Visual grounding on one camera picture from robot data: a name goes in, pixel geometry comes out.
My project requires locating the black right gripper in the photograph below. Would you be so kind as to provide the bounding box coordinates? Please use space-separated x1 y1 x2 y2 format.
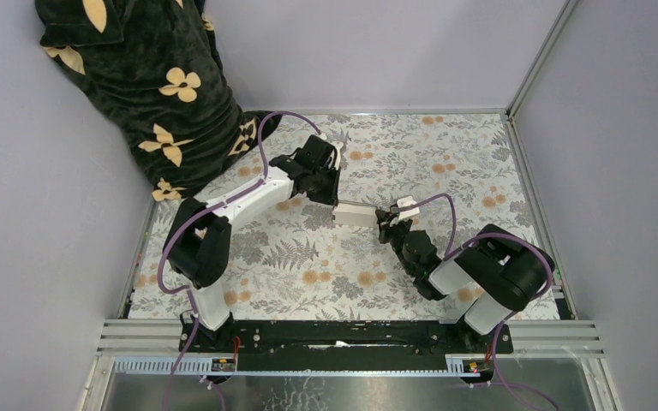
375 211 416 277

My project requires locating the white cardboard paper box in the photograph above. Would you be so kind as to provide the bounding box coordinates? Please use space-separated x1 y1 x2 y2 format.
332 201 378 227

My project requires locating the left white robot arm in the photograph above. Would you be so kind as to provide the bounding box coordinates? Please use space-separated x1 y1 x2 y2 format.
164 135 343 352

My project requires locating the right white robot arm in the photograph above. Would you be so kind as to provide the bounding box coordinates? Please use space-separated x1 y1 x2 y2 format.
375 205 556 353

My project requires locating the floral patterned table cloth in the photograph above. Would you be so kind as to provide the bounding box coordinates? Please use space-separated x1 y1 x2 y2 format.
126 112 562 321

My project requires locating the black floral plush blanket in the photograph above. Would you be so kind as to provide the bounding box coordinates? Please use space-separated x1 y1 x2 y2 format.
35 0 281 201

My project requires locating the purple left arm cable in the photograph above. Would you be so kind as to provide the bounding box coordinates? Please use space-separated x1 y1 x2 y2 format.
156 111 342 376

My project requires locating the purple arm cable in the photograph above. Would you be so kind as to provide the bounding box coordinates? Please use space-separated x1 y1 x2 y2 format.
397 192 559 393
156 111 342 376

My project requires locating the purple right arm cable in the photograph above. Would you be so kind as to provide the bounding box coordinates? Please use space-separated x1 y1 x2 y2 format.
397 192 559 393

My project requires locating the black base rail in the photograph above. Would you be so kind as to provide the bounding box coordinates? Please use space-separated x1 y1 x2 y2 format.
179 318 513 354

